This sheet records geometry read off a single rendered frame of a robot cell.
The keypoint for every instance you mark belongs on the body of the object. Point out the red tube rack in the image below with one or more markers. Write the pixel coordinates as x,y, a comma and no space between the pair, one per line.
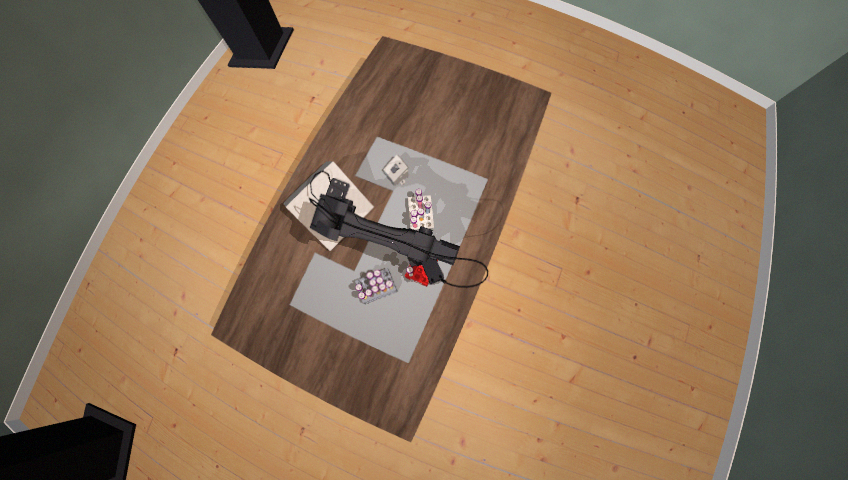
418,275

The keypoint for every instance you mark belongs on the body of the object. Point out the cream square panel with done button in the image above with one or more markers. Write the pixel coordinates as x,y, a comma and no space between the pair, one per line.
397,176

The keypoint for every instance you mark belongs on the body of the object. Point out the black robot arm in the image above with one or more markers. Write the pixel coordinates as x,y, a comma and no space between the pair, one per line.
398,239

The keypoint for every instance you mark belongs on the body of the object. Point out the grey bench mat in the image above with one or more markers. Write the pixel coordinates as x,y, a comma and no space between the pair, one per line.
392,324

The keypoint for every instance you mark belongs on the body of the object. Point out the white tube rack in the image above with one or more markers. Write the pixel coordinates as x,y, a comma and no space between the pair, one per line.
428,218

